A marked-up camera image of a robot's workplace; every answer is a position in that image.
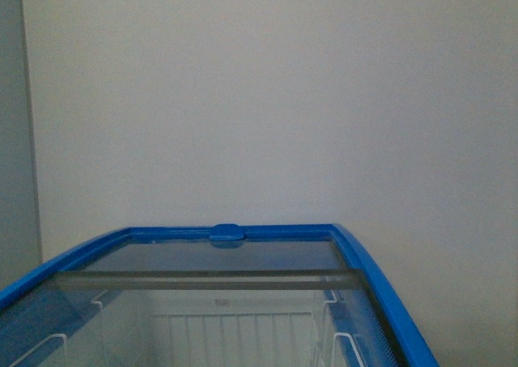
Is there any sliding glass lid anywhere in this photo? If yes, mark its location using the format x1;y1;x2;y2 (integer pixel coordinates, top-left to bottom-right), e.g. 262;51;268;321
1;270;408;366
82;224;348;272

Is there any white blue chest freezer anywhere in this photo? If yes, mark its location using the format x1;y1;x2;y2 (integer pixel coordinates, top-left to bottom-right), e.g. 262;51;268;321
1;224;436;366

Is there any rear white wire basket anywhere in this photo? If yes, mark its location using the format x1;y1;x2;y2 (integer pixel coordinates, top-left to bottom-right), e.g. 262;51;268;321
91;290;337;366

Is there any white wire basket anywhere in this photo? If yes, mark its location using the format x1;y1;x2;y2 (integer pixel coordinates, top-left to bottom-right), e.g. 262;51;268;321
330;332;364;367
91;290;337;366
9;333;69;367

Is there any right white wire basket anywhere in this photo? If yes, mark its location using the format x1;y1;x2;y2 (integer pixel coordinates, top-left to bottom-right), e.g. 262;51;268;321
330;332;364;367

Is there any front white wire basket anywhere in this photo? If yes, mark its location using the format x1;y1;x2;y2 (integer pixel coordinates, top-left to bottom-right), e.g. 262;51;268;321
9;333;69;367

